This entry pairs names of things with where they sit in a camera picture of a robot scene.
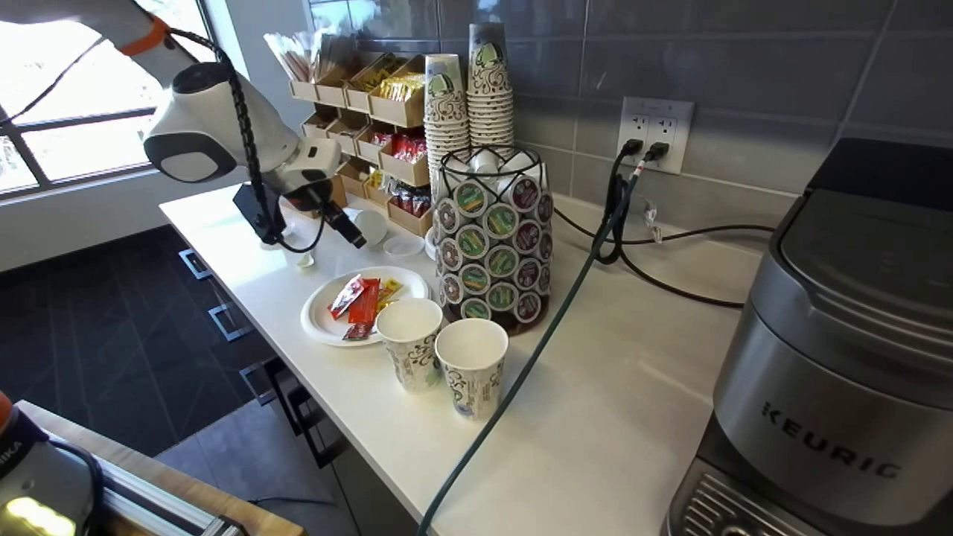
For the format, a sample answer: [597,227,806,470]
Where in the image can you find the dark counter cabinet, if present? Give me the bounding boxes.
[165,212,429,536]

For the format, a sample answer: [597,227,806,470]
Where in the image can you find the white wall power outlet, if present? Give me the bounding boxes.
[612,95,696,175]

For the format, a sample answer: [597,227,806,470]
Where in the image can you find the Keurig coffee maker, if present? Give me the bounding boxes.
[661,135,953,536]

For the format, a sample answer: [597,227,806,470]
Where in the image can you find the red sauce packets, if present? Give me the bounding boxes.
[325,273,384,343]

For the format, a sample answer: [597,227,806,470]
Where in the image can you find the yellow sauce packet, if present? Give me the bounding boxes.
[371,276,405,310]

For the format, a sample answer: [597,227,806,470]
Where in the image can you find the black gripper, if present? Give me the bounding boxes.
[292,169,369,249]

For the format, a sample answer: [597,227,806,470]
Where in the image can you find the black looped power cord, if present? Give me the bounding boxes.
[605,173,752,310]

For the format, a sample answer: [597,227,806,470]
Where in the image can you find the wooden condiment organizer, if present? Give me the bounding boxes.
[265,28,350,202]
[329,54,435,242]

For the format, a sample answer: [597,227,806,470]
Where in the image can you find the yellow and white packets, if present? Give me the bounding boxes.
[350,160,390,197]

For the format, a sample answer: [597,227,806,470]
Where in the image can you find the coffee pod carousel holder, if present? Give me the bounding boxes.
[426,144,557,334]

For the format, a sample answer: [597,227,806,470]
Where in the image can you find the long dark power cable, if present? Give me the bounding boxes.
[413,136,643,536]

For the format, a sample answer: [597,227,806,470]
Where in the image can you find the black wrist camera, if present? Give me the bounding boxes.
[229,178,292,246]

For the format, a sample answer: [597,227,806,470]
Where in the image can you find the tall stack of paper cups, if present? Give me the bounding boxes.
[465,20,514,153]
[423,50,469,202]

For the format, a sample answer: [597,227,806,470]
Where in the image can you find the bright yellow sugar packets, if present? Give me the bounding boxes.
[380,66,429,102]

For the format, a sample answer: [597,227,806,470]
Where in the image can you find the white paper plate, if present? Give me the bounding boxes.
[298,261,430,351]

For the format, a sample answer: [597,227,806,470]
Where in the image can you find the cabinet drawer handle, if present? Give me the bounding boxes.
[204,302,249,345]
[235,354,285,404]
[174,246,210,284]

